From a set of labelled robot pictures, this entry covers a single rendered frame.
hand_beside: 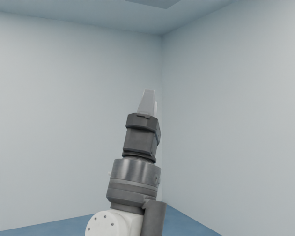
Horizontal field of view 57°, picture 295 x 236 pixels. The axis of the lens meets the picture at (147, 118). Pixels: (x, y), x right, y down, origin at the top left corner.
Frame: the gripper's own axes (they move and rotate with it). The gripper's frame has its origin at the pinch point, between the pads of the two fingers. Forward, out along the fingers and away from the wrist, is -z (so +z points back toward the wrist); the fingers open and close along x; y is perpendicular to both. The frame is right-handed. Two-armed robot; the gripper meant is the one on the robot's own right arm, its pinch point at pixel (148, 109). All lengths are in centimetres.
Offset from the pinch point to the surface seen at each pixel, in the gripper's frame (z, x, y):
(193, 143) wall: -91, -342, -12
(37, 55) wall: -157, -255, 216
